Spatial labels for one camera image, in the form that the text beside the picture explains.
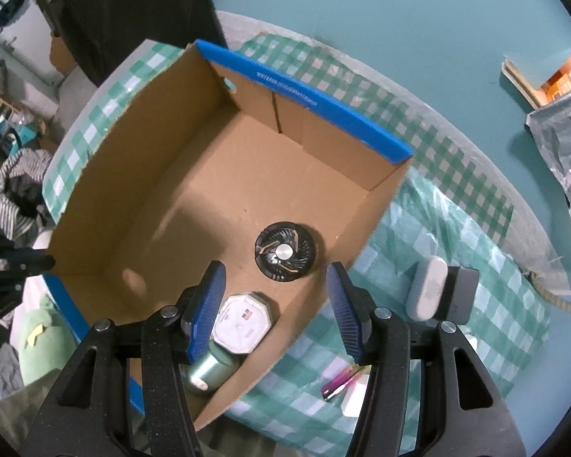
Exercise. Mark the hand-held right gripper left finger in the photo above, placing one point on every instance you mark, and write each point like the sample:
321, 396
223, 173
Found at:
207, 309

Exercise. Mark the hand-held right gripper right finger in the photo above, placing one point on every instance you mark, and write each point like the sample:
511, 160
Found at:
345, 314

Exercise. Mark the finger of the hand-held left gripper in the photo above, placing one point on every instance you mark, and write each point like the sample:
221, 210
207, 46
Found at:
0, 302
28, 264

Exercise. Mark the white octagonal box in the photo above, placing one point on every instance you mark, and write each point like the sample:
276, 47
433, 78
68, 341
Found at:
242, 323

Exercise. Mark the green metallic cylinder can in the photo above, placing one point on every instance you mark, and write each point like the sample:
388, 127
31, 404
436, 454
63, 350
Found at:
209, 366

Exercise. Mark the pink metallic tube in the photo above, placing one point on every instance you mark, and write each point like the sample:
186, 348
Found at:
338, 383

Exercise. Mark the white rectangular box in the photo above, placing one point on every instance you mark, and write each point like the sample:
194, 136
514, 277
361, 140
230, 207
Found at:
354, 400

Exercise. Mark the black round fan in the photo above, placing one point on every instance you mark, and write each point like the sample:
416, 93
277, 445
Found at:
285, 250

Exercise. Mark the blue-rimmed cardboard box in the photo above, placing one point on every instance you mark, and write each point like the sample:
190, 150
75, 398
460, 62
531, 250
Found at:
171, 209

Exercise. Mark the black cube box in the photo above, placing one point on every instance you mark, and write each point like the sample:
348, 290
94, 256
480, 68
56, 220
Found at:
461, 295

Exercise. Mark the green plush toy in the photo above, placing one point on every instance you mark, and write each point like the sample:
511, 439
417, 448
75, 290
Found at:
43, 342

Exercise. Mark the striped cloth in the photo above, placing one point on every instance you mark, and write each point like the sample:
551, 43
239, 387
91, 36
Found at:
14, 185

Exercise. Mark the white oval case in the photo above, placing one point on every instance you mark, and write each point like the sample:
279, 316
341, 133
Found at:
426, 288

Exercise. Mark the olive green trousers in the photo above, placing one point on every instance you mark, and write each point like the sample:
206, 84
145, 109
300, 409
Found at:
9, 419

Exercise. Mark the green checkered tablecloth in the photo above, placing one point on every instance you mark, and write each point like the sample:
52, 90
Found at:
457, 228

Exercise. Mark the black hanging cloth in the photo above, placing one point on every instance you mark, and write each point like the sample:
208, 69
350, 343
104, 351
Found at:
123, 9

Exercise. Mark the silver crinkled tarp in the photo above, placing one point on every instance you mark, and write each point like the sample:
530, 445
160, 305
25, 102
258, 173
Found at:
566, 152

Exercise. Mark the wooden board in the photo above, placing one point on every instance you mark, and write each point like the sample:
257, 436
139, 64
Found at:
521, 81

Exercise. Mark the orange box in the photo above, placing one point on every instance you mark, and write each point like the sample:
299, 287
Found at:
566, 81

